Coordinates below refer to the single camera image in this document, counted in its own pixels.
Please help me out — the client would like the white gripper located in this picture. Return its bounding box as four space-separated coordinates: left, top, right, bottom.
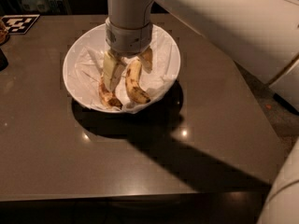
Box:
103 19 153 91

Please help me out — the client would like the yellow banana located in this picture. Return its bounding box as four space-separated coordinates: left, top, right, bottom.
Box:
125 60 150 105

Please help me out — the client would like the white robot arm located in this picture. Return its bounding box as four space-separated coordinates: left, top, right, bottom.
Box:
106 0 299 111

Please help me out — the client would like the brown spotted left banana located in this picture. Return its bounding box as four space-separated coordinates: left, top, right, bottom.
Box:
98 77 122 109

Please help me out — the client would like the white bowl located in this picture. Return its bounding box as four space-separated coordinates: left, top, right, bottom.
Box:
62 19 181 114

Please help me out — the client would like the white paper napkin liner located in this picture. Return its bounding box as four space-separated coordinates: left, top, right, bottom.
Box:
67 31 176 114

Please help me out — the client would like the black white fiducial marker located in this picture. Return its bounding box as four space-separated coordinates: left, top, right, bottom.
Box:
2 14 39 35

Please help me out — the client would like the dark object at left edge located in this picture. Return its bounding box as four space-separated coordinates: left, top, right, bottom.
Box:
0 49 8 71

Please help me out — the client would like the brown object at left edge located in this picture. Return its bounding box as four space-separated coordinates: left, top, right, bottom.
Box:
0 20 9 45

